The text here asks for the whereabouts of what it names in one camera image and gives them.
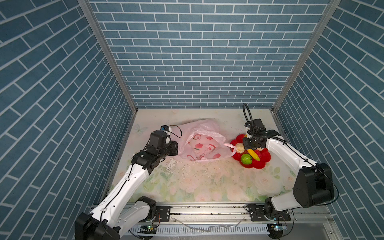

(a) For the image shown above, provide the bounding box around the yellow fake banana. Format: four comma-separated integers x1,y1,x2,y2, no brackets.
247,149,261,162

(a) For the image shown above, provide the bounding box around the cream fake peeled fruit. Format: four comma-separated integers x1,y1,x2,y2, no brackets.
235,143,246,154

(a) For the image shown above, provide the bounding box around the green fake kiwi half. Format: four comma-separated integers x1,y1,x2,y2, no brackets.
240,154,253,166

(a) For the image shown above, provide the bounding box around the pink plastic bag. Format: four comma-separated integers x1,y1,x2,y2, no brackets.
177,119,237,161

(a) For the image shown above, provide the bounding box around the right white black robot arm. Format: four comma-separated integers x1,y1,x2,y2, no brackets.
243,119,339,214

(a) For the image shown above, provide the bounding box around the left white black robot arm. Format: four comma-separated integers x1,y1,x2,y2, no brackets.
74,126,178,240

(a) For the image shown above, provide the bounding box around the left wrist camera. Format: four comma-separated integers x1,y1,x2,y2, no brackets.
160,125,172,133

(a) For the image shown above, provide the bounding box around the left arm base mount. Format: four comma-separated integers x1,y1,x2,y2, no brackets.
141,206,171,223

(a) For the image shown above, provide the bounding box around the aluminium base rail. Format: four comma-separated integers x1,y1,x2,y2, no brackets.
86,201,334,226

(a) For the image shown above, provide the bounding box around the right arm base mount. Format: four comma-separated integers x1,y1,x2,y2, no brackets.
245,204,291,222

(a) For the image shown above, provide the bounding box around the white slotted cable duct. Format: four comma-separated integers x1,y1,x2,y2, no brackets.
131,224,269,237

